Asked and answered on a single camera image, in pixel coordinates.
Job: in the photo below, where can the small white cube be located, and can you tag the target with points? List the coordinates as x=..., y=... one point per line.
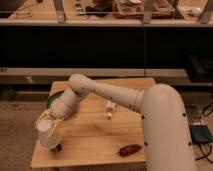
x=108, y=115

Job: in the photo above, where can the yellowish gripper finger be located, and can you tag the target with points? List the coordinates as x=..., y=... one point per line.
x=44, y=114

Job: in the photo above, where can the wooden table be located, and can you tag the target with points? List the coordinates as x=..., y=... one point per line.
x=91, y=140

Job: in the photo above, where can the white ceramic cup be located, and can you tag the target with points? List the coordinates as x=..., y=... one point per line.
x=44, y=128

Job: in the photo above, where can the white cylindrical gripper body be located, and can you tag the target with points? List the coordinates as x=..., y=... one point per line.
x=64, y=105

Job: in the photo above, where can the yellowish soft gripper finger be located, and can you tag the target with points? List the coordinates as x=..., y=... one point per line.
x=56, y=126

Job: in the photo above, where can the dark brown eraser block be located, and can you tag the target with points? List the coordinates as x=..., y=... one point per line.
x=57, y=148

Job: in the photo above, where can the black power adapter box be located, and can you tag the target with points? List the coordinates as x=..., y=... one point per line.
x=200, y=134

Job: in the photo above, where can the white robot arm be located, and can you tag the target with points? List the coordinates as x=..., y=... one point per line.
x=167, y=139

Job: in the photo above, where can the green bowl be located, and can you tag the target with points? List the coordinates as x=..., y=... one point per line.
x=52, y=98

